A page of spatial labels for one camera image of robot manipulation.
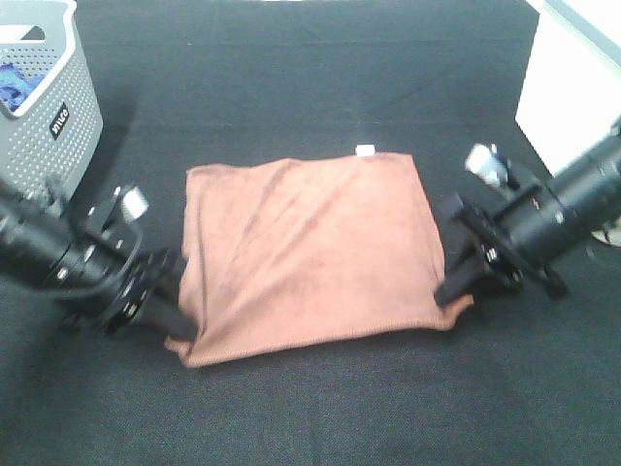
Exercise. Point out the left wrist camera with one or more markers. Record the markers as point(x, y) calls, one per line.
point(127, 204)

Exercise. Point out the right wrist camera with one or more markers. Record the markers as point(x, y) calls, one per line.
point(484, 162)

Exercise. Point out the grey perforated laundry basket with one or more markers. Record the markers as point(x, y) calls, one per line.
point(56, 130)

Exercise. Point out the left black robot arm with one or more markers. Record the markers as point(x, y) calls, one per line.
point(94, 266)

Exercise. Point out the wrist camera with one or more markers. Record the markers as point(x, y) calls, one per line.
point(127, 204)
point(484, 162)

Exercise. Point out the brown microfiber towel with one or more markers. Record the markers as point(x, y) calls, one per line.
point(294, 253)

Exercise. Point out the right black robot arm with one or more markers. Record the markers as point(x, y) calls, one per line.
point(539, 221)

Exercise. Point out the blue cloth in basket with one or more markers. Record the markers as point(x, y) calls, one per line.
point(15, 87)

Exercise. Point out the white plastic bin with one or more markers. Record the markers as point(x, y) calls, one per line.
point(570, 95)

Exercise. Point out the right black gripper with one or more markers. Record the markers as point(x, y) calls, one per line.
point(480, 258)

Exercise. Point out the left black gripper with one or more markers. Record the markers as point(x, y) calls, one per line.
point(145, 297)

